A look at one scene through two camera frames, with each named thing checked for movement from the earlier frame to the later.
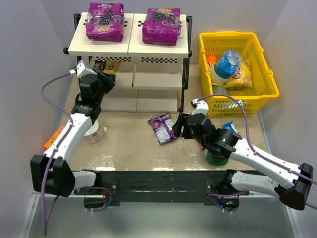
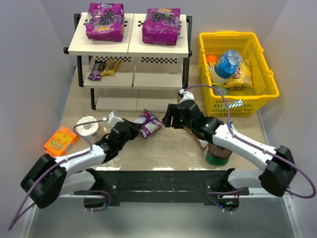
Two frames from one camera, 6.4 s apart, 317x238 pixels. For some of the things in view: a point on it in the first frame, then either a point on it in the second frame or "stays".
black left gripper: x=104 y=81 to x=133 y=126
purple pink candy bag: x=162 y=126 to x=150 y=123
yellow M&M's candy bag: x=111 y=66 stays
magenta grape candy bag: x=162 y=26 stays
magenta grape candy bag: x=105 y=22 stays
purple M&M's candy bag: x=99 y=66 stays
